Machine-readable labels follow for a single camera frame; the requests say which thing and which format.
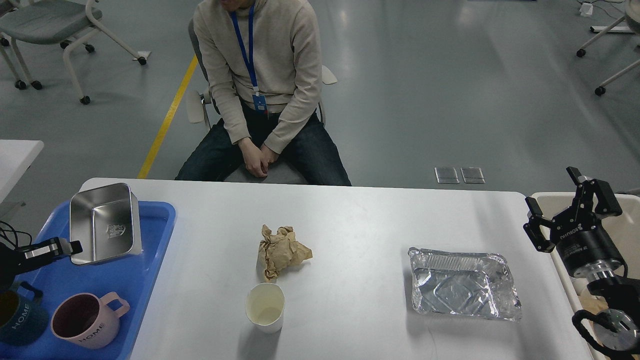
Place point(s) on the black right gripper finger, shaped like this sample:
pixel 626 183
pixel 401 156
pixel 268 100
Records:
pixel 594 200
pixel 532 228

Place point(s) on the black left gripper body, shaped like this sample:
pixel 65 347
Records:
pixel 10 267

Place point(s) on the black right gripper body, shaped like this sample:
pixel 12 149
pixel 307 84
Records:
pixel 580 248

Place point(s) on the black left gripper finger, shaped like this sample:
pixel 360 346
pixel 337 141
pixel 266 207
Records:
pixel 50 250

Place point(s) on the stainless steel rectangular tray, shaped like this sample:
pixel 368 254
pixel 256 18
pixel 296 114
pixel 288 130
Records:
pixel 106 222

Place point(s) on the dark blue HOME mug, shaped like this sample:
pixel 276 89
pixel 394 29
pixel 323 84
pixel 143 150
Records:
pixel 22 317

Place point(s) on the pink HOME mug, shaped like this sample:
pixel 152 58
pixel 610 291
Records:
pixel 89 321

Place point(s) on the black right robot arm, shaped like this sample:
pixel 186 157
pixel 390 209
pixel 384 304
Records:
pixel 615 331

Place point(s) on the beige plastic bin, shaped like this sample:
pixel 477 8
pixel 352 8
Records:
pixel 624 231

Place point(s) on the brown paper in bin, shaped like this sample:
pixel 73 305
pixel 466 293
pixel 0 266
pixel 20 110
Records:
pixel 593 304

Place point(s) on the aluminium foil container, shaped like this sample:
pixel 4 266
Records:
pixel 463 284

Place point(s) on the blue plastic tray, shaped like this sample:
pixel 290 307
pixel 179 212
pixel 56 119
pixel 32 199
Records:
pixel 132 278

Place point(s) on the right metal floor plate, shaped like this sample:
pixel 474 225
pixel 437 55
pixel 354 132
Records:
pixel 473 175

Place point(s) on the metal floor plate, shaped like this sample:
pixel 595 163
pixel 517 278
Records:
pixel 473 175
pixel 446 175

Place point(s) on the white side table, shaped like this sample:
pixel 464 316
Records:
pixel 16 156

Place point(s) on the left metal floor plate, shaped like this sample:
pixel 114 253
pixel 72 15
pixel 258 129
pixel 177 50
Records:
pixel 446 175

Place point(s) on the white power adapter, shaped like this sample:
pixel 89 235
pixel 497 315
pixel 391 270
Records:
pixel 586 9

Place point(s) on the white paper cup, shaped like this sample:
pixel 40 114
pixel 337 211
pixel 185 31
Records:
pixel 265 307

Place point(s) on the crumpled brown paper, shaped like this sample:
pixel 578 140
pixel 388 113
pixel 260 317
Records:
pixel 280 250

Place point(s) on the white grey rolling chair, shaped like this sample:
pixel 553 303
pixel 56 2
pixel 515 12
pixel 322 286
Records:
pixel 47 22

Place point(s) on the seated person in beige sweater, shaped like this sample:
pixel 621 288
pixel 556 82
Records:
pixel 263 62

